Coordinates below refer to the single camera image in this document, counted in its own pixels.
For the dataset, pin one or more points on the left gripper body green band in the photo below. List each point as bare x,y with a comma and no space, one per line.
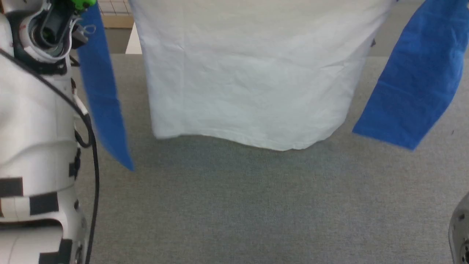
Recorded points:
81,3

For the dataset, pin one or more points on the white and blue shirt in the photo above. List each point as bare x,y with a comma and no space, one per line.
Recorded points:
249,73

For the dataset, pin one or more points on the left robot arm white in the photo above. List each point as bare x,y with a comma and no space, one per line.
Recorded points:
33,128

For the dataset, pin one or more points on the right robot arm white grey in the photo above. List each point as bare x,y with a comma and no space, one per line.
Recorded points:
461,234

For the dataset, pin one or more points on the white box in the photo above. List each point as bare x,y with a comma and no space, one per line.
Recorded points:
135,42

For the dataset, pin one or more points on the lemon print partition wooden frame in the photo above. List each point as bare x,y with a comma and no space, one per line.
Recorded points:
115,14

